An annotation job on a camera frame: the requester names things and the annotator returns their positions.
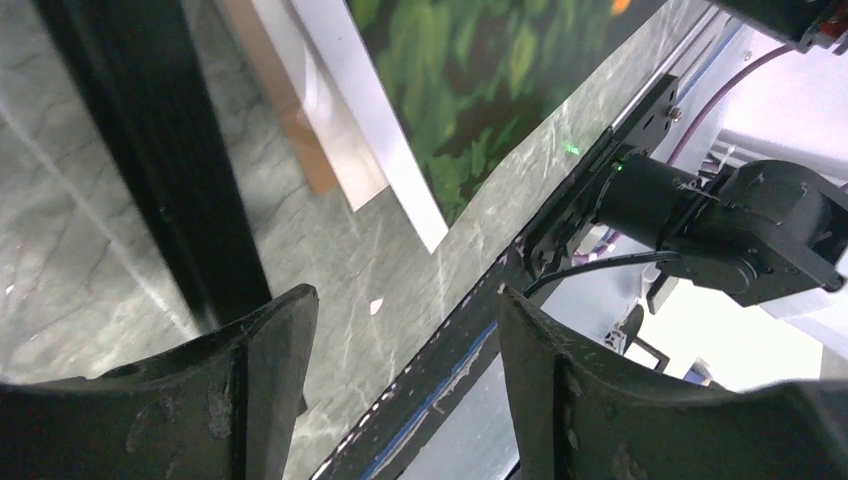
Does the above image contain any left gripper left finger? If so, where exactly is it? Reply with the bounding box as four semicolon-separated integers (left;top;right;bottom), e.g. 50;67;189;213
1;284;319;479

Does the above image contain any brown backing board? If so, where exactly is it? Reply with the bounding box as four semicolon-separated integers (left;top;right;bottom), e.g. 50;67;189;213
218;1;338;196

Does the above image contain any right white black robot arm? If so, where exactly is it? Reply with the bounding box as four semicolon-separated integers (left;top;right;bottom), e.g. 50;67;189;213
593;146;847;307

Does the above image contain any white mat board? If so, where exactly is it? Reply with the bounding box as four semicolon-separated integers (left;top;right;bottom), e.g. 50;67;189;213
252;1;449;252

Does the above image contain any black picture frame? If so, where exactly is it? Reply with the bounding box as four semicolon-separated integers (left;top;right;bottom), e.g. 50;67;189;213
35;1;272;331

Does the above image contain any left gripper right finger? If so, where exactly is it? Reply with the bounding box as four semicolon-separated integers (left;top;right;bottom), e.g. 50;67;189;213
498;289;847;479

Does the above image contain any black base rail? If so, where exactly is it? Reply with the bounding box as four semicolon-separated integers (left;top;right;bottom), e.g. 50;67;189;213
316;73;679;479

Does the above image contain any sunflower photo print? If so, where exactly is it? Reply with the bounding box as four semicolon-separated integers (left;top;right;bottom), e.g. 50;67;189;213
349;0;660;224

